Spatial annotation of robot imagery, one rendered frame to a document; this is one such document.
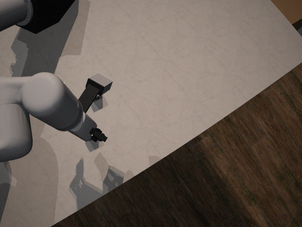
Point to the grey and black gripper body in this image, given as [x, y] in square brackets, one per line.
[83, 128]

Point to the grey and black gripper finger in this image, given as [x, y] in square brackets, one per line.
[97, 135]

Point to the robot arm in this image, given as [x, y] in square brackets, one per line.
[43, 95]

